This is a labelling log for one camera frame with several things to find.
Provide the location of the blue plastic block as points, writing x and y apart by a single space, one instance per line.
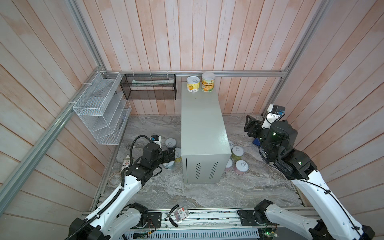
257 141

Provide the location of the light pink label can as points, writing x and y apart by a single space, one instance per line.
229 165

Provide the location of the grey metal cabinet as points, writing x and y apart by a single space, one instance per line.
205 144

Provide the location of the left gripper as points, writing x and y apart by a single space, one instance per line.
171 154

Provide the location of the black mesh wall basket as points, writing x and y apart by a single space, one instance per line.
149 87

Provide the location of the white wire mesh shelf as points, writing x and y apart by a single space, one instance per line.
102 109

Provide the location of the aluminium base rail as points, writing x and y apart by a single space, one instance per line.
210 220

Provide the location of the green label can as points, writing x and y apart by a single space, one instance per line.
237 153

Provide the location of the clear tape roll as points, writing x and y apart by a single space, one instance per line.
114 179

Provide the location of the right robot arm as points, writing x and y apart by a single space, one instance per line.
299 168

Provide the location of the small printed carton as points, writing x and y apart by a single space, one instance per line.
126 162

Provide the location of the orange yellow label can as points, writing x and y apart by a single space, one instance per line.
208 81

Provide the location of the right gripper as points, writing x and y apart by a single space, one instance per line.
256 126

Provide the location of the teal label can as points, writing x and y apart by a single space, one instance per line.
170 143
169 165

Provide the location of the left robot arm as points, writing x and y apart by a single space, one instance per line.
120 195

